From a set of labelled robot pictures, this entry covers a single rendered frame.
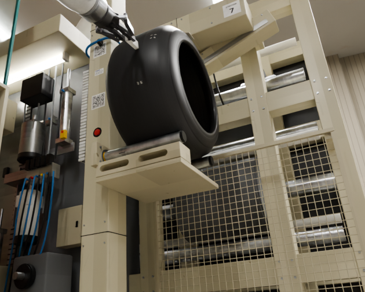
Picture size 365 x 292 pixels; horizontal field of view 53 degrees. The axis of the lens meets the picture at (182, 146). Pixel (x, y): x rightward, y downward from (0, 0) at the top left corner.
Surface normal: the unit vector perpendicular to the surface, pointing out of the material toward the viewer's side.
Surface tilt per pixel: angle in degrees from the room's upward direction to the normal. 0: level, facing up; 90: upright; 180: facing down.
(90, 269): 90
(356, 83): 90
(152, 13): 180
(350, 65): 90
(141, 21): 180
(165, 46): 83
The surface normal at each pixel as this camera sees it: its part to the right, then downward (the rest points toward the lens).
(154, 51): -0.18, -0.43
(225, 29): 0.07, 0.91
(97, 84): -0.43, -0.35
